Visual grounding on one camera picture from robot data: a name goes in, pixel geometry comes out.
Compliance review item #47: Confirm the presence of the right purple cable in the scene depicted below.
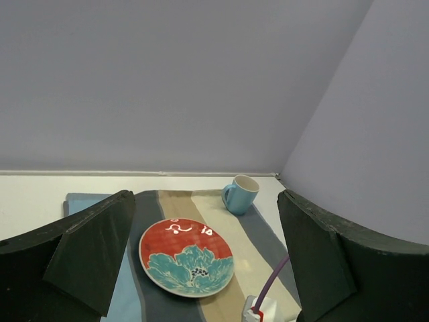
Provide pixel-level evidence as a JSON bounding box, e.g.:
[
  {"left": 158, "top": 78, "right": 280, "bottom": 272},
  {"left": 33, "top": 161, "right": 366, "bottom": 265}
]
[{"left": 253, "top": 256, "right": 291, "bottom": 311}]

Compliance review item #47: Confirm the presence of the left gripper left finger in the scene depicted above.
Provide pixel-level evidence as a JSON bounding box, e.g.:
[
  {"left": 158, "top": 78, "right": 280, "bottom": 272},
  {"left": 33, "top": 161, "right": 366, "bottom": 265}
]
[{"left": 1, "top": 191, "right": 135, "bottom": 317}]

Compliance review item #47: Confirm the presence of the red plate with teal flower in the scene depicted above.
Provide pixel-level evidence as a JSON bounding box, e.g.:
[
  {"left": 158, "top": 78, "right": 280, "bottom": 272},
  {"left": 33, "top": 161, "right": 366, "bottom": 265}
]
[{"left": 138, "top": 218, "right": 234, "bottom": 299}]

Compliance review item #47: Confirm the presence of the light blue mug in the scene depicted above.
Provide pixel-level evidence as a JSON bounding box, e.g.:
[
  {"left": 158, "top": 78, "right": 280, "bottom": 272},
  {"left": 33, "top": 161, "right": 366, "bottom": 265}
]
[{"left": 221, "top": 174, "right": 259, "bottom": 216}]

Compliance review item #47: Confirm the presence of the striped cloth placemat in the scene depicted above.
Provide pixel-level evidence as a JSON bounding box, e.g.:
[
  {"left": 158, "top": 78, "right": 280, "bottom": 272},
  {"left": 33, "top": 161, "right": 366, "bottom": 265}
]
[{"left": 62, "top": 189, "right": 302, "bottom": 322}]

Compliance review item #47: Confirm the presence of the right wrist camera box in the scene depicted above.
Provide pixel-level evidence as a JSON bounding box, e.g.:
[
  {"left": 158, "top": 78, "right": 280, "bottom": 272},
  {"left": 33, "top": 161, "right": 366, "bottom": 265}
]
[{"left": 241, "top": 296, "right": 283, "bottom": 322}]

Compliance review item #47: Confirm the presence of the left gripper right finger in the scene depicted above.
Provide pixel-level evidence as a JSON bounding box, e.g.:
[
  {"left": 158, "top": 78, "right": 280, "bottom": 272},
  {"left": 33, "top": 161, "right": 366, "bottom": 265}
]
[{"left": 278, "top": 189, "right": 428, "bottom": 321}]

